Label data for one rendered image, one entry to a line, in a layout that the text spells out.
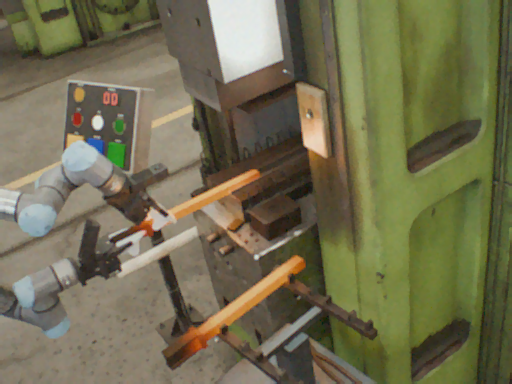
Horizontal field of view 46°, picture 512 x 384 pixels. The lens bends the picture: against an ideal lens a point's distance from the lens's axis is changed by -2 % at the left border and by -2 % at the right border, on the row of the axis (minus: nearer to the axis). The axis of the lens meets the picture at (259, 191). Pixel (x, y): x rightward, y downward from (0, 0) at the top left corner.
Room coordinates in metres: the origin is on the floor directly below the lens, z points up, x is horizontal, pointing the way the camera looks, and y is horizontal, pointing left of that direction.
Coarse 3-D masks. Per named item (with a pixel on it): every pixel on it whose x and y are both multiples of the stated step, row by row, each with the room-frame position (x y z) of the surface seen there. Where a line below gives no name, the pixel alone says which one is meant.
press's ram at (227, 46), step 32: (160, 0) 1.60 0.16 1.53; (192, 0) 1.43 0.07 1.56; (224, 0) 1.38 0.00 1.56; (256, 0) 1.42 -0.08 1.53; (192, 32) 1.47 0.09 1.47; (224, 32) 1.38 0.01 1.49; (256, 32) 1.42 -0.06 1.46; (192, 64) 1.50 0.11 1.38; (224, 64) 1.37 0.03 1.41; (256, 64) 1.41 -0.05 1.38
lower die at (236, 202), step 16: (288, 144) 1.68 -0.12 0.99; (256, 160) 1.61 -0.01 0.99; (272, 160) 1.58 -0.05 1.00; (304, 160) 1.56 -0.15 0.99; (224, 176) 1.56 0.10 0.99; (304, 176) 1.51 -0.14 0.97; (240, 192) 1.45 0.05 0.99; (256, 192) 1.44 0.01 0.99; (272, 192) 1.46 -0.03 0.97; (240, 208) 1.42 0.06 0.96
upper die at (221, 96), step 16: (272, 64) 1.49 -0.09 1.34; (192, 80) 1.52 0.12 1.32; (208, 80) 1.44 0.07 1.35; (240, 80) 1.44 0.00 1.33; (256, 80) 1.46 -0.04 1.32; (272, 80) 1.49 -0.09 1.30; (288, 80) 1.51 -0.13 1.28; (208, 96) 1.46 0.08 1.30; (224, 96) 1.42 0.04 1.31; (240, 96) 1.44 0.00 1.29; (256, 96) 1.46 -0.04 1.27
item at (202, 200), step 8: (240, 176) 1.51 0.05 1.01; (248, 176) 1.50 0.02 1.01; (256, 176) 1.51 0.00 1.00; (224, 184) 1.48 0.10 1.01; (232, 184) 1.48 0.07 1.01; (240, 184) 1.48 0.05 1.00; (208, 192) 1.46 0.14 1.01; (216, 192) 1.45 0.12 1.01; (224, 192) 1.46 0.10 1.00; (192, 200) 1.43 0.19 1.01; (200, 200) 1.42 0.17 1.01; (208, 200) 1.43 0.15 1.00; (176, 208) 1.41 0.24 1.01; (184, 208) 1.40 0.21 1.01; (192, 208) 1.41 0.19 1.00; (176, 216) 1.38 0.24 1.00; (144, 224) 1.35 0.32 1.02; (152, 224) 1.35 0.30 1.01; (120, 232) 1.33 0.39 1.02; (128, 232) 1.33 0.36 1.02; (136, 232) 1.33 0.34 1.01; (152, 232) 1.34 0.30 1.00; (120, 240) 1.30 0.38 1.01
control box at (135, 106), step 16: (96, 96) 1.93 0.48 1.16; (128, 96) 1.85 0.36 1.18; (144, 96) 1.85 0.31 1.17; (80, 112) 1.95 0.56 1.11; (96, 112) 1.91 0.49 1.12; (112, 112) 1.87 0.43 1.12; (128, 112) 1.83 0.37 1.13; (144, 112) 1.83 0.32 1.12; (64, 128) 1.97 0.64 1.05; (80, 128) 1.92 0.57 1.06; (112, 128) 1.84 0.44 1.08; (128, 128) 1.80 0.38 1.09; (144, 128) 1.82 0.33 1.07; (64, 144) 1.94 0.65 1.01; (128, 144) 1.78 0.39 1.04; (144, 144) 1.80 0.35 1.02; (128, 160) 1.75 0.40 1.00; (144, 160) 1.78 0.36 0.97
